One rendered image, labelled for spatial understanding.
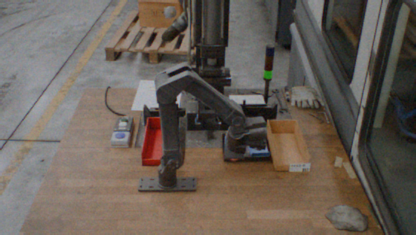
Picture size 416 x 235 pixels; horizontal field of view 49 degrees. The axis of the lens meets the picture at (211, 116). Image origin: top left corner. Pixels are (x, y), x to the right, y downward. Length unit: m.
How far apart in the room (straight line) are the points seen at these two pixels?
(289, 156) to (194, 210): 0.46
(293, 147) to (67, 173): 0.85
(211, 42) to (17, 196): 1.86
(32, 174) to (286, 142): 1.97
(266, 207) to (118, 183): 0.52
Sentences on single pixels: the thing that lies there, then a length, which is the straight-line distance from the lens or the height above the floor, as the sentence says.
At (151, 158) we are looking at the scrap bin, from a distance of 1.73.
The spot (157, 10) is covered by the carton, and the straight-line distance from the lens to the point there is 5.15.
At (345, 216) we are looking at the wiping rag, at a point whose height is 0.92.
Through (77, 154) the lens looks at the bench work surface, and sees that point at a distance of 1.81.
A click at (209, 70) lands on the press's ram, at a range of 1.74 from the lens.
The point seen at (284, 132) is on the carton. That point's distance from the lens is 1.89.
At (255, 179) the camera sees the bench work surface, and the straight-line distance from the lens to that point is 1.64.
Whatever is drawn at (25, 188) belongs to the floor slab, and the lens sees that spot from 3.20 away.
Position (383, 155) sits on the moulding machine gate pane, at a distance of 1.61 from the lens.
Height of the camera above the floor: 1.92
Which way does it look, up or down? 31 degrees down
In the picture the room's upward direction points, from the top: 1 degrees clockwise
